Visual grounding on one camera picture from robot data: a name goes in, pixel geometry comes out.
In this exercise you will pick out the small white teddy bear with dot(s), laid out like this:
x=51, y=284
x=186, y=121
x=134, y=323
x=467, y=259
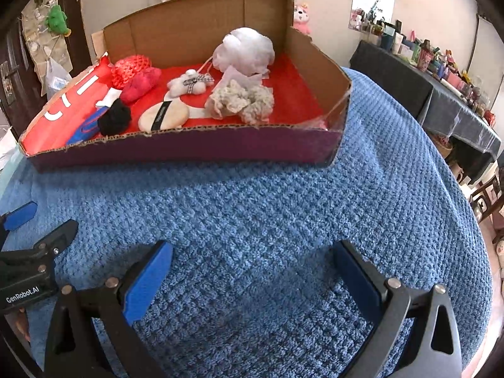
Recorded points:
x=189, y=82

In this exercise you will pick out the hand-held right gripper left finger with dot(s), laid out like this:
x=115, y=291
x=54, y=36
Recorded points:
x=145, y=279

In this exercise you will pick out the beige powder puff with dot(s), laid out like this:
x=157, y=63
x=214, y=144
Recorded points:
x=163, y=116

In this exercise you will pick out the blue foam block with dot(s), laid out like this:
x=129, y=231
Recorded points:
x=84, y=130

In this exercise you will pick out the beige hanging organizer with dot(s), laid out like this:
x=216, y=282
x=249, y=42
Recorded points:
x=39, y=43

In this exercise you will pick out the white mesh bath loofah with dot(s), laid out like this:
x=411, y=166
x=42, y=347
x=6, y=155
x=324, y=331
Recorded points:
x=246, y=51

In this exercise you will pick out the light blue bedsheet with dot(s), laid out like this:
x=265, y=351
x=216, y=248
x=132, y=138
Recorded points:
x=8, y=165

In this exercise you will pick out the red knitted scrunchie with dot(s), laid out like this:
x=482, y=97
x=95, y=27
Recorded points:
x=139, y=84

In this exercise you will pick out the table with grey cloth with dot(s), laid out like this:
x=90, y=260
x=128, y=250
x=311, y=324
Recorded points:
x=413, y=86

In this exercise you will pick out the cream crocheted scrunchie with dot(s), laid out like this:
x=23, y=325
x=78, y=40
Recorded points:
x=242, y=102

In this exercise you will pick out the white cabinet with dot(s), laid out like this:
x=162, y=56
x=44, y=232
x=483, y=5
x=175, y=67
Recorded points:
x=486, y=47

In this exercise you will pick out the red mesh bath loofah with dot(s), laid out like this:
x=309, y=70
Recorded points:
x=132, y=69

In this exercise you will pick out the dark brown wooden door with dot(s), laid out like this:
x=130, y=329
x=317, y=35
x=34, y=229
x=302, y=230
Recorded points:
x=76, y=15

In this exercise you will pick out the green plush toy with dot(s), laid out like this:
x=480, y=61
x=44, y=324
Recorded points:
x=57, y=17

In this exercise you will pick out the black fluffy pom-pom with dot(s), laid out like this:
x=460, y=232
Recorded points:
x=114, y=117

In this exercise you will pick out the blue knitted blanket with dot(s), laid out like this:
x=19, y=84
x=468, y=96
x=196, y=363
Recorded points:
x=252, y=204

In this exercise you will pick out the pink plush toy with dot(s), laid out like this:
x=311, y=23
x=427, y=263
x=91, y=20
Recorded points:
x=302, y=17

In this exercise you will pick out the wooden chair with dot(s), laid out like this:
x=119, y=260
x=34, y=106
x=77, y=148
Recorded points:
x=486, y=197

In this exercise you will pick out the row of bottles and jars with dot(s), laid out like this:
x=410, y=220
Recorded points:
x=433, y=59

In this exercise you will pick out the clear plastic bag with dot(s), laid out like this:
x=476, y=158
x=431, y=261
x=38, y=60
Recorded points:
x=55, y=78

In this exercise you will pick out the white plush slipper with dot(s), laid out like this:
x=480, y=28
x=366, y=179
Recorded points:
x=500, y=246

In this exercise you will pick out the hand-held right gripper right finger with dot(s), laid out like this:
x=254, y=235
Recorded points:
x=356, y=275

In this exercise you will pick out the cardboard box with red lining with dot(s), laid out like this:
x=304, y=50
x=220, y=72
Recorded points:
x=177, y=147

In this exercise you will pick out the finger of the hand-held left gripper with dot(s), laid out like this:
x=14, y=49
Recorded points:
x=19, y=214
x=59, y=238

